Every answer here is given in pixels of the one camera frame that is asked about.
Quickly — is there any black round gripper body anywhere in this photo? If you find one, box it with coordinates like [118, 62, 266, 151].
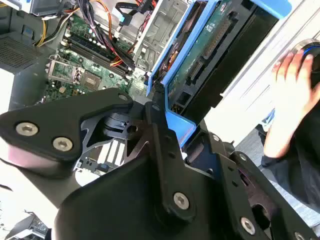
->
[51, 154, 241, 240]

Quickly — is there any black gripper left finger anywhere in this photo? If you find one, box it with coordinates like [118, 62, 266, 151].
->
[0, 83, 198, 223]

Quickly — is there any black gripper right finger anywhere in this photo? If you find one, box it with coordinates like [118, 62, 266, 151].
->
[186, 119, 320, 240]

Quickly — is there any black disk wire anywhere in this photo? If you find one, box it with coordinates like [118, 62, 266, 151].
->
[111, 1, 154, 29]

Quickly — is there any round black tool blue ring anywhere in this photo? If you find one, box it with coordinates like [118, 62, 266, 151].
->
[291, 38, 320, 89]

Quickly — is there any hard disk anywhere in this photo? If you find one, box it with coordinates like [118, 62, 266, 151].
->
[146, 0, 293, 148]

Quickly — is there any person's hand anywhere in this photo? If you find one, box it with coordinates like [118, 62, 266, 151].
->
[263, 49, 319, 159]

